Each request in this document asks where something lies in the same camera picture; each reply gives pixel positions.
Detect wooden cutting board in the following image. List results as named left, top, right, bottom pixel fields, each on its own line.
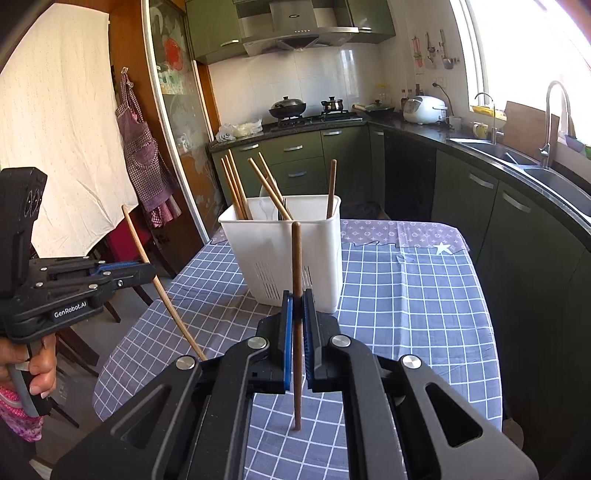
left=501, top=100, right=561, bottom=160

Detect window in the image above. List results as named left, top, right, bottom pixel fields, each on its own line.
left=452, top=0, right=591, bottom=116

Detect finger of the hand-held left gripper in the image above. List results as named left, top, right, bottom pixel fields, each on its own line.
left=90, top=262, right=156, bottom=291
left=30, top=257, right=105, bottom=278

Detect pan with wooden handle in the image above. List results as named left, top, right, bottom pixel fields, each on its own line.
left=353, top=99, right=397, bottom=118

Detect steel sink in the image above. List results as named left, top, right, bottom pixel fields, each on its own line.
left=450, top=136, right=591, bottom=204

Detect black gas stove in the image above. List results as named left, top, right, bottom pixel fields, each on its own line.
left=272, top=111, right=365, bottom=130

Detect person's pink patterned clothing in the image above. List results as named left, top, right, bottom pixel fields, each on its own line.
left=0, top=385, right=44, bottom=444

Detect white hanging cloth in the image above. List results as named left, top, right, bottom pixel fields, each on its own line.
left=0, top=2, right=139, bottom=259

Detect steel range hood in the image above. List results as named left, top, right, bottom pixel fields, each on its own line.
left=240, top=0, right=361, bottom=58

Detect dark wooden chopstick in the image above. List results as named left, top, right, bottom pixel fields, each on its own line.
left=326, top=159, right=338, bottom=220
left=291, top=222, right=304, bottom=432

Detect tall steel faucet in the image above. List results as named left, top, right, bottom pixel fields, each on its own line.
left=539, top=80, right=573, bottom=169

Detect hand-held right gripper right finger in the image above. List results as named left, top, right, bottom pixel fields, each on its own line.
left=302, top=288, right=541, bottom=480

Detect small steel faucet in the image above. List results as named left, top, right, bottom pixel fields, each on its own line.
left=475, top=92, right=499, bottom=145

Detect grey round stool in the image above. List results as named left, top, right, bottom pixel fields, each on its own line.
left=501, top=418, right=525, bottom=462

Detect green wall cabinets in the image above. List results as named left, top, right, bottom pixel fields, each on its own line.
left=185, top=0, right=398, bottom=65

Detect blue checked tablecloth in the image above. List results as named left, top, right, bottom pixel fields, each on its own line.
left=92, top=240, right=504, bottom=480

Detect white spoon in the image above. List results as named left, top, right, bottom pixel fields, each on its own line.
left=259, top=185, right=282, bottom=222

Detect purple patterned cloth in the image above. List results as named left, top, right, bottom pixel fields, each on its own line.
left=210, top=218, right=469, bottom=252

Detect purple checked apron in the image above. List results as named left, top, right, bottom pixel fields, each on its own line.
left=115, top=69, right=181, bottom=229

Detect white plastic utensil holder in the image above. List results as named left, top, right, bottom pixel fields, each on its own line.
left=218, top=195, right=343, bottom=313

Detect white plastic bags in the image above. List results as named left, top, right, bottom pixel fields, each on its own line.
left=216, top=119, right=264, bottom=141

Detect dark red chair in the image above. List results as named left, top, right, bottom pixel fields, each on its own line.
left=104, top=222, right=155, bottom=273

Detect white rice cooker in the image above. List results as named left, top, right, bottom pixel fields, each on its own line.
left=403, top=95, right=450, bottom=126

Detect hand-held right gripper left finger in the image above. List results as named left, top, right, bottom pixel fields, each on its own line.
left=51, top=290, right=296, bottom=480

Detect light wooden chopstick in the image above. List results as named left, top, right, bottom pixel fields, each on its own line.
left=257, top=152, right=286, bottom=204
left=227, top=148, right=254, bottom=221
left=221, top=157, right=245, bottom=221
left=248, top=158, right=293, bottom=221
left=121, top=205, right=208, bottom=361

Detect dark wooden chair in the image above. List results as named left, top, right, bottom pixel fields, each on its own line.
left=51, top=277, right=155, bottom=428

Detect green base cabinets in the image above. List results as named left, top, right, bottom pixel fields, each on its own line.
left=208, top=124, right=591, bottom=462

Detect person's left hand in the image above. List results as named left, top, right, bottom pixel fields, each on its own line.
left=0, top=330, right=58, bottom=400

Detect glass sliding door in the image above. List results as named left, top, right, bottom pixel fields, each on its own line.
left=141, top=0, right=232, bottom=245

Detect black wok with lid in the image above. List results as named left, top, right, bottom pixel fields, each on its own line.
left=269, top=96, right=308, bottom=121

